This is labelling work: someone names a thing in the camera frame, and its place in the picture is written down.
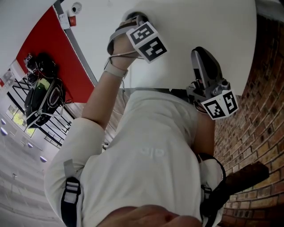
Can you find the person's right forearm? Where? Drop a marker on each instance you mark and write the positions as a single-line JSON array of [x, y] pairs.
[[205, 133]]

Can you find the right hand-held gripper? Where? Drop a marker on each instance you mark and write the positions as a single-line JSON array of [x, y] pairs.
[[209, 88]]

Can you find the black harness with buckles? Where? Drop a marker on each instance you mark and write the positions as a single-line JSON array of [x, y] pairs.
[[67, 210]]

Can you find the beige wrist band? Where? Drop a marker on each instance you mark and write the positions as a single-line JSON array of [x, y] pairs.
[[114, 71]]

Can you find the black metal rack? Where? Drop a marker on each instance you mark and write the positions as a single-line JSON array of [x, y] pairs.
[[55, 126]]

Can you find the person's head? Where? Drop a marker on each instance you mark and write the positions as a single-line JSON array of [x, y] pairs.
[[146, 216]]

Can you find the red fire alarm box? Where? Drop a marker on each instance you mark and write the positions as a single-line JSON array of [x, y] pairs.
[[72, 21]]

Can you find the person's left hand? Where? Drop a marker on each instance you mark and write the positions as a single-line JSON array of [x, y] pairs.
[[124, 47]]

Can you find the person's white shirt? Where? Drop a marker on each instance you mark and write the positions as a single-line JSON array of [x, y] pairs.
[[144, 144]]

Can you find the white dome security camera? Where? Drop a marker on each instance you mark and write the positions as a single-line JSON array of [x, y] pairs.
[[75, 8]]

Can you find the white paper sign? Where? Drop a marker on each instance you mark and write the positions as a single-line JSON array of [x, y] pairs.
[[64, 20]]

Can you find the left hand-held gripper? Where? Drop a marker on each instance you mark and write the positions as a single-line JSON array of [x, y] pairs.
[[147, 42]]

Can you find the person's left forearm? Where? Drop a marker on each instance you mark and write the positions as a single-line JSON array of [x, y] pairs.
[[102, 95]]

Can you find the round ceiling lamp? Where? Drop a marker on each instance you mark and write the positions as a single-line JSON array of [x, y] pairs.
[[30, 145], [43, 159], [3, 131], [3, 121]]

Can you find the grey pillar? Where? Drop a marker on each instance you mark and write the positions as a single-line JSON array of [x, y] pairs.
[[76, 44]]

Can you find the black tangled equipment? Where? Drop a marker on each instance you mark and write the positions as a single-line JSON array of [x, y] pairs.
[[43, 63]]

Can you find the brown wooden ledge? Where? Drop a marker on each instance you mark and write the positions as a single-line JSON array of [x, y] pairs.
[[246, 177]]

